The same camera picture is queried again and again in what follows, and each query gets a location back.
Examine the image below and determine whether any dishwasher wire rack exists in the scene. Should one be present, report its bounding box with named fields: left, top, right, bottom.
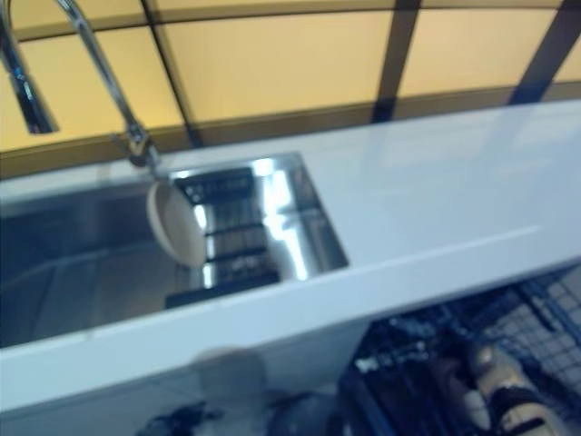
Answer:
left=340, top=270, right=581, bottom=436

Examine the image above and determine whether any wide white cabinet door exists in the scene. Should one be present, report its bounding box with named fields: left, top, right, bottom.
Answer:
left=0, top=362, right=137, bottom=436

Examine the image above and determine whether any stainless steel kitchen sink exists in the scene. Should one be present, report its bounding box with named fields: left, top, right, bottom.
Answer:
left=0, top=152, right=350, bottom=351

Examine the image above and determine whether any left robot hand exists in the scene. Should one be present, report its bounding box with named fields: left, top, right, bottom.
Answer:
left=153, top=400, right=224, bottom=436

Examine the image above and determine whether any beige round plate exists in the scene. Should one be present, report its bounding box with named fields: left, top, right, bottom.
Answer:
left=462, top=390, right=492, bottom=431
left=145, top=179, right=205, bottom=269

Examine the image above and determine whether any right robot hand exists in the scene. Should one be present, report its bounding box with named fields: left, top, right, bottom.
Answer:
left=434, top=352, right=478, bottom=397

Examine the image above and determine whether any narrow white cabinet door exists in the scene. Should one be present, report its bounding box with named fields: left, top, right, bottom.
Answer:
left=113, top=317, right=369, bottom=436

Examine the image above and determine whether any chrome gooseneck kitchen faucet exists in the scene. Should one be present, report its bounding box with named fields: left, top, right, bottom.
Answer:
left=0, top=0, right=162, bottom=176

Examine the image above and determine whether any black dish drying rack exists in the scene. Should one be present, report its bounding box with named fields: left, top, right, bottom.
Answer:
left=165, top=166, right=282, bottom=310

